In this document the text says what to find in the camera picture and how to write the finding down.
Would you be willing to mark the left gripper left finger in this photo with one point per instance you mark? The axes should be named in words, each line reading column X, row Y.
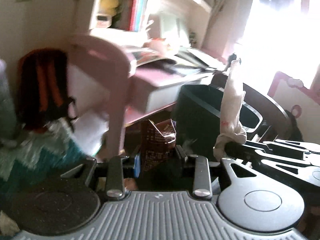
column 117, row 187

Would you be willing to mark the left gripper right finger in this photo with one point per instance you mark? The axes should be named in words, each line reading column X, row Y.
column 198, row 166

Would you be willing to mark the brown printed paper carton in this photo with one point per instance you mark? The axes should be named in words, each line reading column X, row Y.
column 156, row 142

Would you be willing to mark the white plastic bag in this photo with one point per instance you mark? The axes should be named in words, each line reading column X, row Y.
column 231, row 129

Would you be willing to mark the dark green trash bin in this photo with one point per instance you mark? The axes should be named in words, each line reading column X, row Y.
column 197, row 118

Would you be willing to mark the black plush on bed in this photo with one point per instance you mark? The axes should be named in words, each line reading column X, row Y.
column 296, row 134

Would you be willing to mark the dark wooden chair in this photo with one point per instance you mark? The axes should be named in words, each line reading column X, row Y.
column 276, row 122

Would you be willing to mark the white box under desk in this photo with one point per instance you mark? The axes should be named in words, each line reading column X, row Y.
column 89, row 131

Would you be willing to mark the green white zigzag quilt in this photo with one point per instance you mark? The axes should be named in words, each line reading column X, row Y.
column 28, row 157

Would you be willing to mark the pink study desk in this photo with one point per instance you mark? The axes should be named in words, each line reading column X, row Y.
column 104, row 78

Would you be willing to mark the black red backpack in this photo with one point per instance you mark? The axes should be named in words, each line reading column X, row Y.
column 42, row 95

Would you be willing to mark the purple grey backpack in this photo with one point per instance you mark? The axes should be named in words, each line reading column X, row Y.
column 8, row 117

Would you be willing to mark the colourful picture book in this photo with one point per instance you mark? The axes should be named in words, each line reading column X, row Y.
column 146, row 55

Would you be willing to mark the tissue pack red white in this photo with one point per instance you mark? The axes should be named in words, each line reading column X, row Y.
column 160, row 45

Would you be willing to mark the pink digital timer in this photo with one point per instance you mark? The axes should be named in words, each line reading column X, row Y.
column 103, row 21

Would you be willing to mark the white bookshelf hutch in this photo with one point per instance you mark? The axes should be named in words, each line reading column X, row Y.
column 183, row 23

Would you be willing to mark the yellow plush toy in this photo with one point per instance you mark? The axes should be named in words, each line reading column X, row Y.
column 108, row 7

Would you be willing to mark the row of upright books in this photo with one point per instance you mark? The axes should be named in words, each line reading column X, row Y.
column 133, row 16

